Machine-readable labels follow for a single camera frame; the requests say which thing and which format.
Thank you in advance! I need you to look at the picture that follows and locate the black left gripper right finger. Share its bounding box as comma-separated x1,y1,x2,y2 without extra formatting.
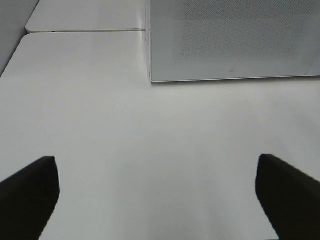
255,154,320,240

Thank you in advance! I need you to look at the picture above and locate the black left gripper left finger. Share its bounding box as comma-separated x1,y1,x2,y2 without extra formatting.
0,156,60,240

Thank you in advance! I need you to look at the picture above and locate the white microwave door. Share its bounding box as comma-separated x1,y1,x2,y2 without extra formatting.
148,0,320,82

